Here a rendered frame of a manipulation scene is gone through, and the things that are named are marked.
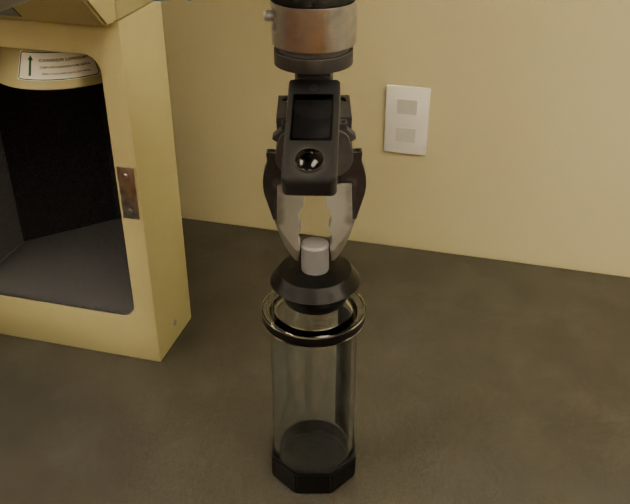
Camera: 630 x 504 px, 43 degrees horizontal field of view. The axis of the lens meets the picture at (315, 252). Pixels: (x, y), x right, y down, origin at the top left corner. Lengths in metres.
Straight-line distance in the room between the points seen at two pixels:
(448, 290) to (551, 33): 0.41
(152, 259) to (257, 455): 0.28
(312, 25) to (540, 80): 0.64
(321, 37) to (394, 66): 0.61
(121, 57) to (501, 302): 0.68
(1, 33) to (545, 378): 0.81
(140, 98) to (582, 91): 0.66
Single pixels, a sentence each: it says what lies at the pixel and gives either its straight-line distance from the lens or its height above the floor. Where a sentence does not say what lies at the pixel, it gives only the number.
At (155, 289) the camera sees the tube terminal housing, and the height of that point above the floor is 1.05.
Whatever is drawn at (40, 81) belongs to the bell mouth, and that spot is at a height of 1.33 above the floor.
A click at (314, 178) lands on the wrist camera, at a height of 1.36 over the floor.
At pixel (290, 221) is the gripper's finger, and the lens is 0.78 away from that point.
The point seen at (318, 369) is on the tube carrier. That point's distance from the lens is 0.82.
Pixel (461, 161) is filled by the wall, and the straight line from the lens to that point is 1.34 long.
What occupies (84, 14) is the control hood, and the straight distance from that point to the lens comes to 0.90.
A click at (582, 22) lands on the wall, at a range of 1.26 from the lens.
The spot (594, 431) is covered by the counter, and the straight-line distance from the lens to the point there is 1.07.
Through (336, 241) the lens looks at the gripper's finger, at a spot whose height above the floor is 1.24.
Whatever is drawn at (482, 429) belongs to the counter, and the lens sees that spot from 1.04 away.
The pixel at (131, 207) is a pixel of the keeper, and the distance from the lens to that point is 1.01.
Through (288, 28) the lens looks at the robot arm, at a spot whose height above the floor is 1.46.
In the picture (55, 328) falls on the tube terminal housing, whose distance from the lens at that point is 1.19.
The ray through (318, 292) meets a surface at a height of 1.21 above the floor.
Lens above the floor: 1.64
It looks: 31 degrees down
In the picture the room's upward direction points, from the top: straight up
